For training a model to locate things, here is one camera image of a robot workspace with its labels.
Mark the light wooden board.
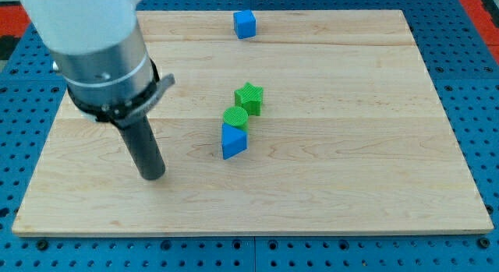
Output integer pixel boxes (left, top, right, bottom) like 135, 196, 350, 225
12, 9, 494, 237

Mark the blue triangle block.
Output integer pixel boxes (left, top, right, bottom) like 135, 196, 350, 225
221, 123, 248, 160

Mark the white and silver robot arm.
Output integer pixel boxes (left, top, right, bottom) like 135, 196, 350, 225
20, 0, 175, 128

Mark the green star block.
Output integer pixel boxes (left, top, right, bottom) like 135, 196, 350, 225
234, 82, 264, 116

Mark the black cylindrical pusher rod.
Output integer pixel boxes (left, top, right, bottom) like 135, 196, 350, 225
116, 116, 166, 180

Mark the blue cube block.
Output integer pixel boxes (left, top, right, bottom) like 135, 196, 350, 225
233, 9, 257, 39

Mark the green cylinder block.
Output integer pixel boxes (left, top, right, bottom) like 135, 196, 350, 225
223, 106, 249, 132

